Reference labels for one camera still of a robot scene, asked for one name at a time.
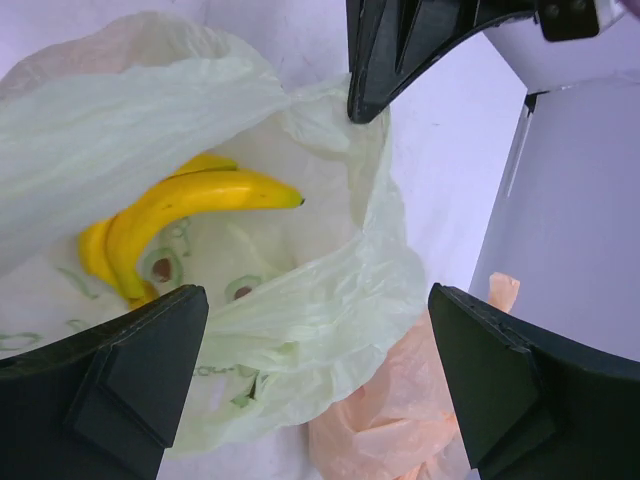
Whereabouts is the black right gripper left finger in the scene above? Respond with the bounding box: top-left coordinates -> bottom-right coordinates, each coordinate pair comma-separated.
1,285 -> 209,479

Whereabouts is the yellow fake banana bunch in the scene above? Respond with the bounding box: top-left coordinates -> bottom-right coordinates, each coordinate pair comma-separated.
77,152 -> 304,310

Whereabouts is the orange tied plastic bag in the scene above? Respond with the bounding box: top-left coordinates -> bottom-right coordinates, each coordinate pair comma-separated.
307,272 -> 521,480

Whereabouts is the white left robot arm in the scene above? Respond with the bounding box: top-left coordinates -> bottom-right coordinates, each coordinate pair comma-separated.
346,1 -> 639,359

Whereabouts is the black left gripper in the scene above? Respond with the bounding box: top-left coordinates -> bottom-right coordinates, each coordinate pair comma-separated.
536,0 -> 600,42

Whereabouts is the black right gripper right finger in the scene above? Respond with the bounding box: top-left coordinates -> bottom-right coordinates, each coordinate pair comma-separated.
428,284 -> 639,479

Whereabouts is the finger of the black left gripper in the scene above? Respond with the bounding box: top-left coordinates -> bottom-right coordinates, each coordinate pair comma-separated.
346,0 -> 535,124

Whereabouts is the green plastic bag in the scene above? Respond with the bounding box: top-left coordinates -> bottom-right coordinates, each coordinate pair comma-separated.
1,12 -> 425,454

